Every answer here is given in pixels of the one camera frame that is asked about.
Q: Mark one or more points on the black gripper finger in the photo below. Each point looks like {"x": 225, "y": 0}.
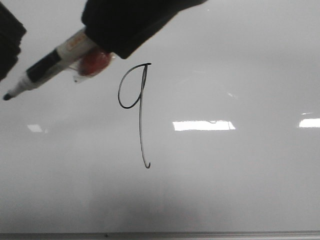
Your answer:
{"x": 122, "y": 26}
{"x": 11, "y": 34}

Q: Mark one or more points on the white black whiteboard marker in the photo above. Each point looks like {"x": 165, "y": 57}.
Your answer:
{"x": 63, "y": 56}

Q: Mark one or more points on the white whiteboard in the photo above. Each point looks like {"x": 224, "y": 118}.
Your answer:
{"x": 212, "y": 125}

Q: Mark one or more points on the red piece in clear tape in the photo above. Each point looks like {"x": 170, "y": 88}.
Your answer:
{"x": 91, "y": 64}

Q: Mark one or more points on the grey aluminium whiteboard frame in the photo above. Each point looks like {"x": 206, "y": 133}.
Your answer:
{"x": 215, "y": 235}

